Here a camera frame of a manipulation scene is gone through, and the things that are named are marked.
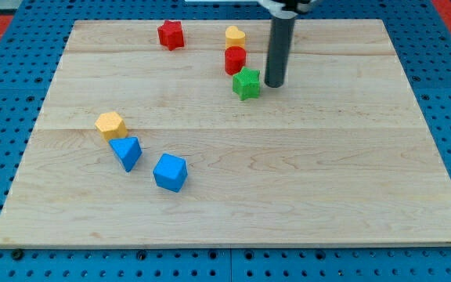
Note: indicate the red cylinder block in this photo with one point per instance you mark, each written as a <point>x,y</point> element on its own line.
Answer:
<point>235,59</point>

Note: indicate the green star block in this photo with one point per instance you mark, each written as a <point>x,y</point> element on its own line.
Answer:
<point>246,83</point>

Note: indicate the yellow hexagon block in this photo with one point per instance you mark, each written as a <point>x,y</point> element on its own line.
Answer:
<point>110,126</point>

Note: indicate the light wooden board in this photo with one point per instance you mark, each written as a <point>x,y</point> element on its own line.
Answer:
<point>340,156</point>

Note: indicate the yellow heart block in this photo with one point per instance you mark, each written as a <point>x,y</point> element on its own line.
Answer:
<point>234,37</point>

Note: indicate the red star block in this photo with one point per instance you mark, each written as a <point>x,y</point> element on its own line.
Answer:
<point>170,35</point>

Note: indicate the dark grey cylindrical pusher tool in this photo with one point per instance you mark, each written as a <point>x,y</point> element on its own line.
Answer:
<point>280,36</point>

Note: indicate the blue cube block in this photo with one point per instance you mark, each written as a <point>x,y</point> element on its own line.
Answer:
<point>170,172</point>

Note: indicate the blue triangle block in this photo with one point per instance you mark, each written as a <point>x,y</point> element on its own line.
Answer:
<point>127,150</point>

